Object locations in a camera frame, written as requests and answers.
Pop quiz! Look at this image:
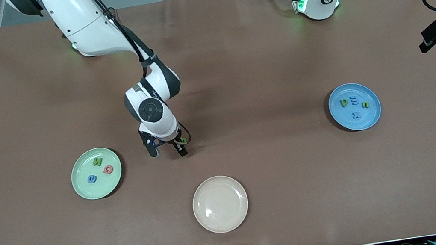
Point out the brown table cover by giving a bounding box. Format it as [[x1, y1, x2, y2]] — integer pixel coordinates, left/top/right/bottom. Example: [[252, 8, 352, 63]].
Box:
[[0, 0, 436, 245]]

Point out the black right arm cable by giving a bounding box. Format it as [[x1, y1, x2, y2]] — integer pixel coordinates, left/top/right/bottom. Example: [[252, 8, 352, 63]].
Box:
[[83, 0, 192, 157]]

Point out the beige plate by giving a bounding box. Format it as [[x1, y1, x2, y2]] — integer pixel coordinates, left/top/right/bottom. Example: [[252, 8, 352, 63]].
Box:
[[189, 172, 253, 237]]

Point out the blue plate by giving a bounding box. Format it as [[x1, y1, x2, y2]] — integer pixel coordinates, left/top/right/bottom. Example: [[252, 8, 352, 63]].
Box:
[[326, 79, 385, 135]]

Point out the green plate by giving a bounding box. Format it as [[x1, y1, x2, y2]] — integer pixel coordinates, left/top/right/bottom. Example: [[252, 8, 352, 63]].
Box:
[[67, 145, 126, 203]]

